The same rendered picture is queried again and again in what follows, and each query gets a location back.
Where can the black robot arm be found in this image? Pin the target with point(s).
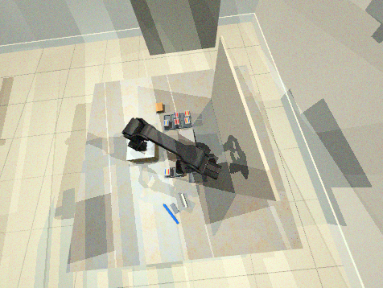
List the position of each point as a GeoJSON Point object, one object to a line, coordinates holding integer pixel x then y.
{"type": "Point", "coordinates": [196, 158]}

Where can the beige flat panel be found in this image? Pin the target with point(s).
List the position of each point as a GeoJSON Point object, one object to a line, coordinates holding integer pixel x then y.
{"type": "Point", "coordinates": [247, 163]}

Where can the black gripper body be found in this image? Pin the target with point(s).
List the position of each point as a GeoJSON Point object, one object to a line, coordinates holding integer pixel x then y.
{"type": "Point", "coordinates": [180, 166]}

